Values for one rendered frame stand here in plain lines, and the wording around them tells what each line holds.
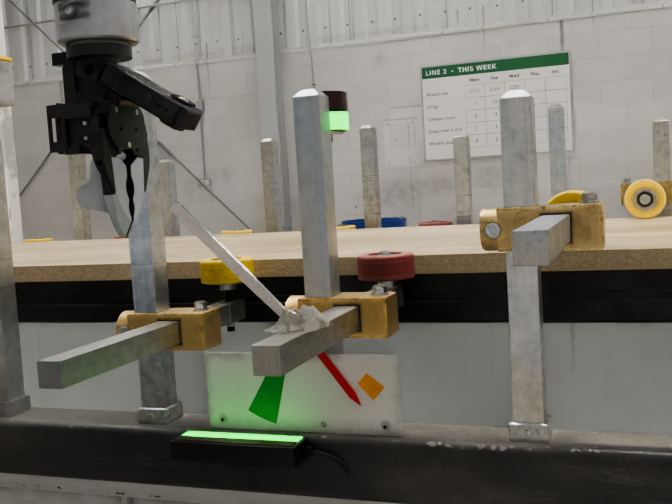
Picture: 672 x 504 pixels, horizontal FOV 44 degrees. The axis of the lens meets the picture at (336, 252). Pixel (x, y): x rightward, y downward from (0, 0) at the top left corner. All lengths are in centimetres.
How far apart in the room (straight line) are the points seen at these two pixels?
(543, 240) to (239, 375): 51
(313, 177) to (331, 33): 779
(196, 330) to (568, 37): 734
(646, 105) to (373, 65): 264
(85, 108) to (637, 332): 76
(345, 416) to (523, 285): 27
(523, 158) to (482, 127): 730
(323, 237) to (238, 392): 23
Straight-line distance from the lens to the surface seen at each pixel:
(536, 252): 71
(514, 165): 96
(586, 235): 95
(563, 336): 120
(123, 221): 96
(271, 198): 224
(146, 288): 114
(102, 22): 95
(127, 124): 96
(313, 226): 102
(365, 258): 114
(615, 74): 819
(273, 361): 80
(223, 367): 110
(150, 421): 118
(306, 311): 88
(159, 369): 115
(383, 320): 100
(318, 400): 105
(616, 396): 121
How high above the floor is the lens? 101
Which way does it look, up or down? 5 degrees down
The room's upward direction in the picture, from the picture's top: 3 degrees counter-clockwise
